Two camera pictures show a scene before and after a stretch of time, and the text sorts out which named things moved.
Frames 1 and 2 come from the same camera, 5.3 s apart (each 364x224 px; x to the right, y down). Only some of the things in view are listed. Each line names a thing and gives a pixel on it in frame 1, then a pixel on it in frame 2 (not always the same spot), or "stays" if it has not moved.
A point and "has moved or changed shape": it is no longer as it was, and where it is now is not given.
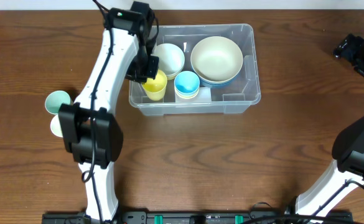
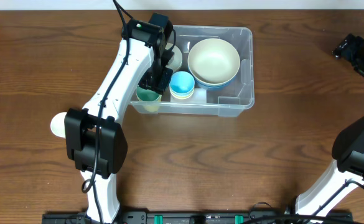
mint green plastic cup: x=55 y=99 to x=147 y=94
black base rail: x=203 y=217 stays
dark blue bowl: x=218 y=85 has moved or changed shape
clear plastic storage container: x=203 y=69 stays
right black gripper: x=346 y=45 stays
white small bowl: x=171 y=59 stays
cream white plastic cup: x=55 y=126 stays
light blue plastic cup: x=186 y=82 has moved or changed shape
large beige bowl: x=216 y=58 has moved or changed shape
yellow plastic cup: x=154 y=89 has moved or changed shape
